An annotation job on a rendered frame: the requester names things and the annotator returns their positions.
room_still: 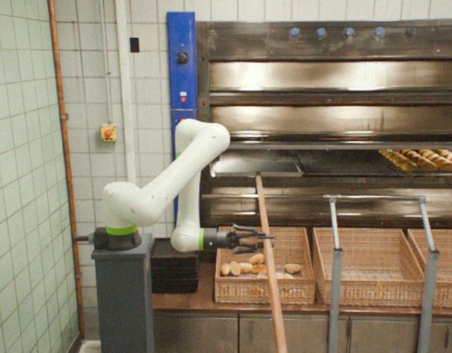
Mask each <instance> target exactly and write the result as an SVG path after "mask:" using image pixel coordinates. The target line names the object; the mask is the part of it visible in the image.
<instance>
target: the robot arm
mask: <svg viewBox="0 0 452 353"><path fill-rule="evenodd" d="M229 143H230V135H229V132H228V131H227V129H226V128H225V127H223V126H222V125H219V124H210V123H201V122H199V121H196V120H191V118H189V119H185V120H183V121H182V122H180V123H179V124H178V125H177V127H176V131H175V147H176V159H175V160H174V162H173V163H172V164H171V165H170V166H169V167H168V168H166V169H165V170H164V171H163V173H161V174H160V175H159V176H158V177H157V178H155V179H154V180H153V181H151V182H150V183H149V184H147V185H146V186H144V187H143V188H142V189H140V188H138V187H137V186H135V185H134V184H132V183H130V182H124V181H119V182H114V183H111V184H108V185H106V186H105V187H104V189H103V200H104V218H105V225H106V226H105V228H97V229H96V230H95V232H94V233H90V234H89V235H84V236H73V241H74V242H75V241H89V243H91V244H92V243H93V244H94V248H95V249H100V248H103V247H105V248H106V249H110V250H113V251H125V250H130V249H135V248H137V247H139V246H140V245H141V244H142V238H141V236H140V235H139V230H138V226H139V227H148V226H151V225H153V224H155V223H156V222H157V221H158V220H159V219H160V217H161V215H163V213H164V211H165V210H166V209H167V207H168V206H169V205H170V203H171V202H172V200H173V199H174V198H175V197H176V196H177V195H178V214H177V221H176V228H175V230H174V231H173V232H172V234H171V245H172V247H173V248H174V249H175V250H176V251H179V252H189V251H216V250H217V248H218V249H230V250H232V252H233V255H234V256H236V255H237V254H250V253H255V252H256V250H257V249H264V244H263V242H257V243H256V244H255V243H250V242H242V241H240V239H241V238H245V237H256V236H257V238H275V235H274V234H265V232H258V231H257V230H256V228H251V227H245V226H238V225H236V224H234V227H233V229H232V230H219V231H218V232H217V229H216V228H200V224H199V181H200V175H201V171H202V170H203V169H204V168H205V166H207V165H208V164H209V163H210V162H211V161H212V160H213V159H214V158H215V157H217V156H218V155H219V154H221V153H222V152H223V151H225V150H226V149H227V148H228V146H229ZM237 230H240V231H247V232H251V233H236V232H235V231H237ZM237 247H247V248H251V249H235V248H237Z"/></svg>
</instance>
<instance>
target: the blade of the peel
mask: <svg viewBox="0 0 452 353"><path fill-rule="evenodd" d="M255 172H260V173H261V177H301V176H302V172H301V171H300V169H299V168H298V166H297V165H296V163H295V162H217V163H216V168H215V171H214V176H215V177H255Z"/></svg>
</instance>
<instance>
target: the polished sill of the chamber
mask: <svg viewBox="0 0 452 353"><path fill-rule="evenodd" d="M210 182H243V183H257V182H256V180H255V176H214V174H211V175H210ZM261 182H262V183H352V184H452V176H439V175H320V174H302V176H261Z"/></svg>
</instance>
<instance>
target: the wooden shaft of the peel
mask: <svg viewBox="0 0 452 353"><path fill-rule="evenodd" d="M256 182H257V194H258V200H259V208H260V219H261V226H262V232H265V234H270V232H269V224H268V219H267V215H266V209H265V204H264V196H263V190H262V182H261V177H260V176H256ZM263 244H264V250H265V256H266V262H267V274H268V281H269V292H270V300H271V311H272V319H273V325H274V337H275V343H276V351H277V353H288V348H287V342H286V337H285V327H284V323H283V318H282V314H281V304H280V299H279V294H278V284H277V280H276V271H275V265H274V257H273V251H272V247H271V238H263Z"/></svg>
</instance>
